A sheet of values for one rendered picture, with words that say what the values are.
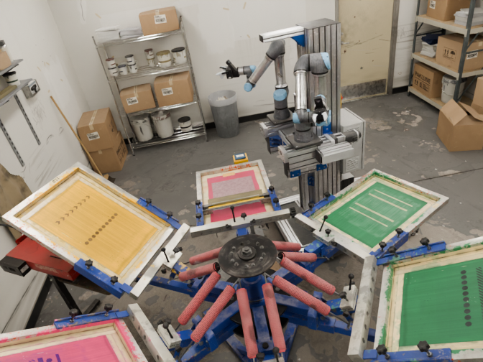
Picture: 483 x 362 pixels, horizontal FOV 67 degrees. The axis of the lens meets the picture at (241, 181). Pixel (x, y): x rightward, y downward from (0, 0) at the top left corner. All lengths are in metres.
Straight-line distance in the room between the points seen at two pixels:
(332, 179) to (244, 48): 3.22
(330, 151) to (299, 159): 0.24
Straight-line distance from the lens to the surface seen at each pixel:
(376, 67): 6.89
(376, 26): 6.70
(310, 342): 3.10
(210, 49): 6.01
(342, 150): 2.92
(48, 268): 2.65
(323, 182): 3.38
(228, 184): 3.03
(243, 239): 1.95
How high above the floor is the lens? 2.61
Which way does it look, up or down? 33 degrees down
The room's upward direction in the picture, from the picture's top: 10 degrees counter-clockwise
